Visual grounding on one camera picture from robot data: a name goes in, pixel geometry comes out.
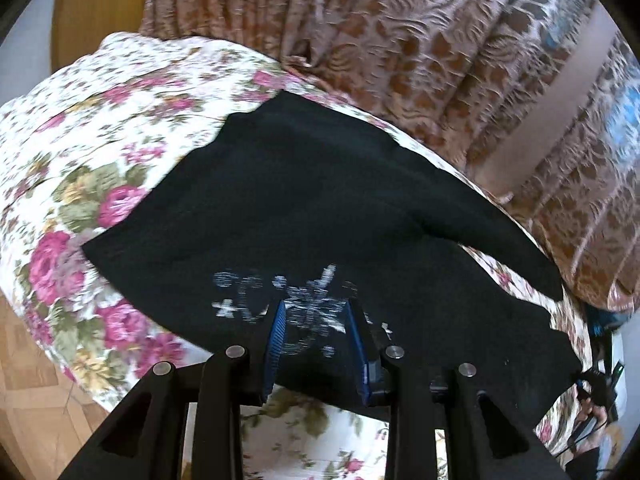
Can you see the brown floral curtain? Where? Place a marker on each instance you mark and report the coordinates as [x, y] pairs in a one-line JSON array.
[[535, 101]]

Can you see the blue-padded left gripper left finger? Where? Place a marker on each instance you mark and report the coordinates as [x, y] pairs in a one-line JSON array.
[[265, 350]]

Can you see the wooden headboard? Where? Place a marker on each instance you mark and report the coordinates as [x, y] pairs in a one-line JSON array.
[[79, 26]]

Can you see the black pants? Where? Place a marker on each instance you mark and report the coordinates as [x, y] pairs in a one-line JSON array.
[[303, 203]]

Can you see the blue bag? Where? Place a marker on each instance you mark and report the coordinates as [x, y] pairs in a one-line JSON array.
[[600, 322]]

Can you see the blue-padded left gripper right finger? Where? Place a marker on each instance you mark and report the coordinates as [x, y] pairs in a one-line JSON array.
[[365, 350]]

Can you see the floral quilted bedspread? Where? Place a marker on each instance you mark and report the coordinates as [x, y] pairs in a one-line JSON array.
[[80, 150]]

